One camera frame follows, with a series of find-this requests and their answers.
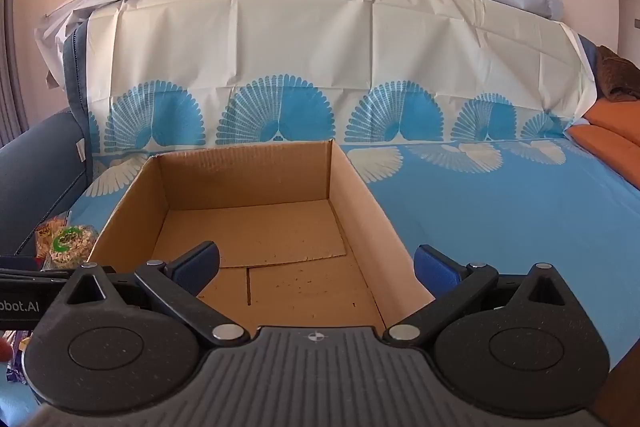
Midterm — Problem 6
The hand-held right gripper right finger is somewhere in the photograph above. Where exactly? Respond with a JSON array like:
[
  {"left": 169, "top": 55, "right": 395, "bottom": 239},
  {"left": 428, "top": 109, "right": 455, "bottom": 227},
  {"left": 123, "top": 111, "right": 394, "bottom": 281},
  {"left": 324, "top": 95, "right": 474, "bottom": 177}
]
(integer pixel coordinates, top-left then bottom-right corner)
[{"left": 382, "top": 244, "right": 571, "bottom": 345}]

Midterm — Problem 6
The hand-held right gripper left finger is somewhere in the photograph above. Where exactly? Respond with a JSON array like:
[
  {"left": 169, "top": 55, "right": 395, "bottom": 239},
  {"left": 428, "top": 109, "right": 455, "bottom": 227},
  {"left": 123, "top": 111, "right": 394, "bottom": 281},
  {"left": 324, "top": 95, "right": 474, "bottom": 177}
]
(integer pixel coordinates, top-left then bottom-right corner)
[{"left": 57, "top": 241, "right": 251, "bottom": 348}]

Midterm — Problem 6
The clear bag of brown crackers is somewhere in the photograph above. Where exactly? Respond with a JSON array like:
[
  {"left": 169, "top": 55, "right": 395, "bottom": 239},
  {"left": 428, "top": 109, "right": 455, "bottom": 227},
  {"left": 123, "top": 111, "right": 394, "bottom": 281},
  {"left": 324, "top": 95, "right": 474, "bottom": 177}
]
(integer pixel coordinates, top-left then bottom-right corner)
[{"left": 35, "top": 216, "right": 68, "bottom": 258}]

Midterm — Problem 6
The puffed rice cake bag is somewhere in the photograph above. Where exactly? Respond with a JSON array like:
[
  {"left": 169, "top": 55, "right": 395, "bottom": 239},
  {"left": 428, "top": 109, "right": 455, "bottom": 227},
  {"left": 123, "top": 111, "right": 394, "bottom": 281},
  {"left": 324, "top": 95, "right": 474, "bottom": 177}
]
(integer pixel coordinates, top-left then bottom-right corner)
[{"left": 42, "top": 224, "right": 98, "bottom": 270}]

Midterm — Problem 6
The brown cardboard box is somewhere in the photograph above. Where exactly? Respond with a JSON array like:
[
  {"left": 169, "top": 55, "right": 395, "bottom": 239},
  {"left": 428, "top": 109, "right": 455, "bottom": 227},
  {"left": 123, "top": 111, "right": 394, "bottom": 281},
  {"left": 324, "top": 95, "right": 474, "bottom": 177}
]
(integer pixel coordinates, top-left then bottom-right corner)
[{"left": 87, "top": 139, "right": 436, "bottom": 333}]

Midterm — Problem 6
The purple snack packet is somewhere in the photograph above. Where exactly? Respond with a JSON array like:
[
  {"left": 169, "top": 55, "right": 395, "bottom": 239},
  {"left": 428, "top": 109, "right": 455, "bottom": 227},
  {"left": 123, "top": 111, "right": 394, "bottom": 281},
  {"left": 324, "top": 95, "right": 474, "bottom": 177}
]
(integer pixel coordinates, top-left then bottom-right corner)
[{"left": 5, "top": 332, "right": 32, "bottom": 384}]

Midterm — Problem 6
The blue white fan-print cloth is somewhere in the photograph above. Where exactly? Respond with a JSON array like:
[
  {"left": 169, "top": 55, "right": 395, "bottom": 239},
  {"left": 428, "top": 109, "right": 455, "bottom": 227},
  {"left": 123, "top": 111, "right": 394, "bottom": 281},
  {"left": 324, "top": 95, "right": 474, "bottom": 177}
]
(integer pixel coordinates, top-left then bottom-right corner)
[{"left": 0, "top": 0, "right": 640, "bottom": 427}]

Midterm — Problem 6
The blue fabric sofa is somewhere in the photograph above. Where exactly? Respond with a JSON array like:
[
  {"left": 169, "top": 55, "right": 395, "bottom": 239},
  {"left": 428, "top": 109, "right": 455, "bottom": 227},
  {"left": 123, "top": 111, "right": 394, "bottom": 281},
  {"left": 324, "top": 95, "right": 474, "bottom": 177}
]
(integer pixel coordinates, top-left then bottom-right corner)
[{"left": 0, "top": 24, "right": 599, "bottom": 258}]

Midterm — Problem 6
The orange cushion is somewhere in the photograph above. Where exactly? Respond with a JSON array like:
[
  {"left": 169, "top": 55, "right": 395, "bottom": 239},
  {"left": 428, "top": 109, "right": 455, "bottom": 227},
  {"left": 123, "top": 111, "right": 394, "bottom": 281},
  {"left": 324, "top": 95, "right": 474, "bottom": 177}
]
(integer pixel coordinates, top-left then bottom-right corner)
[{"left": 565, "top": 99, "right": 640, "bottom": 190}]

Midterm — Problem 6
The grey curtain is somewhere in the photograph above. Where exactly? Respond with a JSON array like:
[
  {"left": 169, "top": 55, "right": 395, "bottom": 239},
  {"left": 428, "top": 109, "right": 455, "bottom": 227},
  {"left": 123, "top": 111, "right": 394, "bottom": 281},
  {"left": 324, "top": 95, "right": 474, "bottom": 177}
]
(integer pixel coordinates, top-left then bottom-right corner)
[{"left": 0, "top": 0, "right": 31, "bottom": 148}]

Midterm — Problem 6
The brown cloth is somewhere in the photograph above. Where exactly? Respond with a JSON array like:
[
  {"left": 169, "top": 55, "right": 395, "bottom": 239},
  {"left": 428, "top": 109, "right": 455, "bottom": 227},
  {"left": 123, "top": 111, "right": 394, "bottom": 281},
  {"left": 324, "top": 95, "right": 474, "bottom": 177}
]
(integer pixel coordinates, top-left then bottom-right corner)
[{"left": 595, "top": 44, "right": 640, "bottom": 102}]

